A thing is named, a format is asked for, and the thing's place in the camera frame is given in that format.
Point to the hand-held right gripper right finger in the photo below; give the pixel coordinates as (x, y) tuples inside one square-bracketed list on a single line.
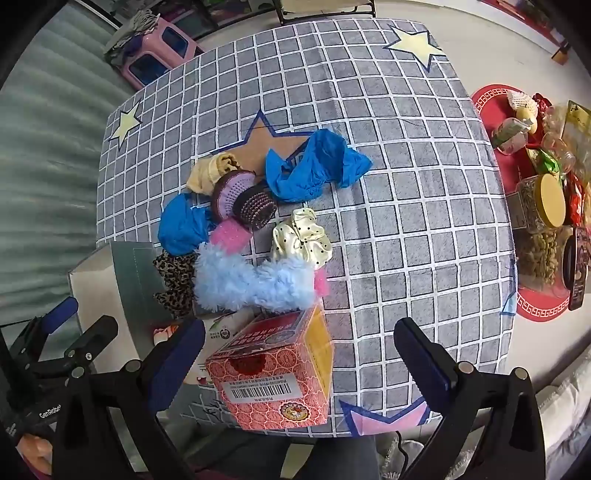
[(422, 364)]

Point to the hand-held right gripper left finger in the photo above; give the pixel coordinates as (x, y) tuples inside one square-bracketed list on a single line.
[(178, 357)]

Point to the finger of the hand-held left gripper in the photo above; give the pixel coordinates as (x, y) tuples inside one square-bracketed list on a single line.
[(97, 330), (60, 313)]

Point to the white cardboard box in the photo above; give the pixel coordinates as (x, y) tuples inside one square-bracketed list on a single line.
[(117, 286)]

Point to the light blue fluffy headband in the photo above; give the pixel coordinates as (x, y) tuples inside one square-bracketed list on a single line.
[(240, 281)]

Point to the small blue cloth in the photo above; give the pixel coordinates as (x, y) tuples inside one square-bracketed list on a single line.
[(182, 226)]

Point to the purple round scalp brush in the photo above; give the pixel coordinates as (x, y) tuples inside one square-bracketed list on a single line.
[(231, 198)]

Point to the large blue cloth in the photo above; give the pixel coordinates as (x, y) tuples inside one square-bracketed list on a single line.
[(318, 161)]

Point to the person's left hand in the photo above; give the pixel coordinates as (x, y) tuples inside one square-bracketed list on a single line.
[(36, 454)]

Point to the leopard print scrunchie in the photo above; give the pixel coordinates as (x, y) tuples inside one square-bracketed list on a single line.
[(175, 277)]

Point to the red patterned carton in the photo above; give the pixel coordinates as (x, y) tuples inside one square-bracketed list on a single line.
[(277, 369)]

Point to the pink sponge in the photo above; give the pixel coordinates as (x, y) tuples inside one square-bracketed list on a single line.
[(228, 236), (322, 282)]

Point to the grey-green curtain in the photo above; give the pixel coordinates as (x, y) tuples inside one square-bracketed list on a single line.
[(46, 161)]

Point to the grey checkered star tablecloth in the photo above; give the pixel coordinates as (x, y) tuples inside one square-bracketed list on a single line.
[(392, 207)]

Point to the peanut jar dark lid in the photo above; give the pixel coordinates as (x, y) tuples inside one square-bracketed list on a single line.
[(545, 258)]

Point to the cream polka dot scrunchie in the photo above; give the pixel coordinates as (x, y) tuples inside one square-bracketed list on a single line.
[(300, 237)]

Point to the pale yellow scrunchie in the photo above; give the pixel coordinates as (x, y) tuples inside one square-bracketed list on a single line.
[(205, 175)]

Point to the clear jar yellow lid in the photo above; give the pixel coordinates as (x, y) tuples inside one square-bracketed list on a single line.
[(545, 203)]

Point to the red snack packet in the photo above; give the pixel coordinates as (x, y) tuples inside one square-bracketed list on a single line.
[(575, 203)]

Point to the green snack packet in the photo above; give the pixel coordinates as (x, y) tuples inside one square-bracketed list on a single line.
[(547, 161)]

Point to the clear green-lidded container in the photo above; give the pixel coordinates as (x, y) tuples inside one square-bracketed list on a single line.
[(508, 134)]

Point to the yellow fruit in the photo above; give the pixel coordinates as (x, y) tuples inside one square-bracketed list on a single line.
[(526, 116)]

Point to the pink plastic stool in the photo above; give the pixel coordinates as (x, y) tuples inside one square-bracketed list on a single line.
[(160, 51)]

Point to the yellow snack packet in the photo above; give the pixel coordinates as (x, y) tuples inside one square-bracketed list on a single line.
[(577, 127)]

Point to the white foam fruit net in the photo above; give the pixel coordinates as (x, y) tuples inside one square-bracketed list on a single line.
[(519, 98)]

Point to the grey cloth pile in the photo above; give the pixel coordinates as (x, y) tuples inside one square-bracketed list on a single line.
[(131, 27)]

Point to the storage shelf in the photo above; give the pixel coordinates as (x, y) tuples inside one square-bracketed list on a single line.
[(221, 18)]

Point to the beige folding chair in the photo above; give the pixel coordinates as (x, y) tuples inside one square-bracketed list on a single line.
[(323, 5)]

